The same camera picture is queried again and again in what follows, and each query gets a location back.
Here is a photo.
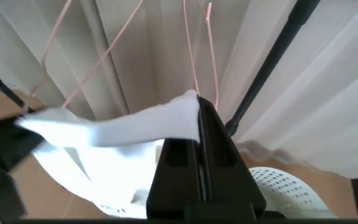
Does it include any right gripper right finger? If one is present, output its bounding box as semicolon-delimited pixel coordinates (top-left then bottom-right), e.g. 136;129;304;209
196;95;267;220

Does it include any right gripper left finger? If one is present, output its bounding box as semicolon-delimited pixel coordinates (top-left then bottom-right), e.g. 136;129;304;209
146;138;205;220

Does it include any white printed t-shirt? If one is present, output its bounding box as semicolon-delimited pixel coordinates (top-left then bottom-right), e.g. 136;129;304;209
14;90;201;220

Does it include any white laundry basket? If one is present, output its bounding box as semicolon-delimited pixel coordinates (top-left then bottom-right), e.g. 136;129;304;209
249;166;338;218

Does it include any pink clothes hanger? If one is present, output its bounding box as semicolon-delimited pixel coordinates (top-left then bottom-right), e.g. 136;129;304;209
182;0;220;110
26;0;145;113

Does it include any black clothes rack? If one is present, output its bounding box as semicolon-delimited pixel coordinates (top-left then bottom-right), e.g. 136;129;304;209
0;0;321;138

